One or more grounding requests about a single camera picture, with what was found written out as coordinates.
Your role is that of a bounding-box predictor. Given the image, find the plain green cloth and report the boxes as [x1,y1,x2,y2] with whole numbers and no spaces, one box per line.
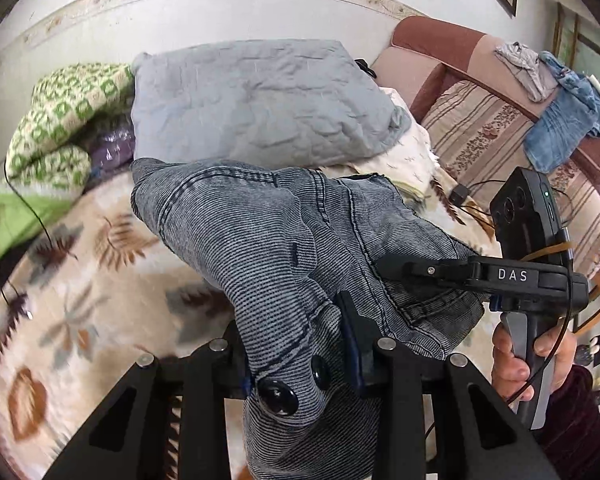
[0,180,81,281]

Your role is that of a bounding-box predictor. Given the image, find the leaf-print beige blanket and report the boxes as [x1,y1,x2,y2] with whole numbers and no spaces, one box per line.
[0,160,506,480]

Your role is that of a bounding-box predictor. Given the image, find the person's right forearm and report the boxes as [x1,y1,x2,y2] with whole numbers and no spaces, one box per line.
[535,360,600,480]

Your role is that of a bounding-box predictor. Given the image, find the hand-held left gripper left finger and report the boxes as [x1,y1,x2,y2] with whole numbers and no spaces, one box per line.
[45,320,253,480]

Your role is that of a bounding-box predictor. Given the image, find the grey crumpled garment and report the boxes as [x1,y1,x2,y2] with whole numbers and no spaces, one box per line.
[495,41,561,103]

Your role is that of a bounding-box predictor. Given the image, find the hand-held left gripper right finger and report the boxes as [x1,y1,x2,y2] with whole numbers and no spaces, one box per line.
[334,290,561,480]

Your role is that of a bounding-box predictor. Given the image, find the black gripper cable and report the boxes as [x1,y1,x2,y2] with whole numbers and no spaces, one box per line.
[510,227,588,403]

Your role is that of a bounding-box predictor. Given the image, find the person's right hand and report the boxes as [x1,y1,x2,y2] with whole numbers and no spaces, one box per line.
[491,312,578,401]

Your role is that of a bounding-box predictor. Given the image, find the black charger cable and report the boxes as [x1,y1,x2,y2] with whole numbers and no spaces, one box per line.
[462,179,506,241]

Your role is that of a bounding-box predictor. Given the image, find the green patterned quilt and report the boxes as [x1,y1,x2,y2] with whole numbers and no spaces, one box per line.
[5,62,136,193]

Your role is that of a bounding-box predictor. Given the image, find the blue denim garment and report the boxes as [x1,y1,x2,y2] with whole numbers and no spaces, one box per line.
[522,50,600,175]

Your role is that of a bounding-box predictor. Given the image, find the wooden wall frame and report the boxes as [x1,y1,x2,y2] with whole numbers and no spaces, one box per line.
[550,2,600,71]

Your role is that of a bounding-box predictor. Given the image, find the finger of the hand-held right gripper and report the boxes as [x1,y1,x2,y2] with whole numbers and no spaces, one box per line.
[376,254,473,288]

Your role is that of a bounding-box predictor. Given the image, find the brown striped sofa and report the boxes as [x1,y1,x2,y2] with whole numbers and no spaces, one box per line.
[370,15,600,281]

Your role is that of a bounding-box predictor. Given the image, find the blue-grey denim pants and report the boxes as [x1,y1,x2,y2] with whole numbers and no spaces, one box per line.
[130,157,486,480]

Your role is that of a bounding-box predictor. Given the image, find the purple cloth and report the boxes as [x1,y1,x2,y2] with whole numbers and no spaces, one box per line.
[87,122,136,176]

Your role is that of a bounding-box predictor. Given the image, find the grey pillow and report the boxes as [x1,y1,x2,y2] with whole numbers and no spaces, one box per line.
[130,37,413,168]

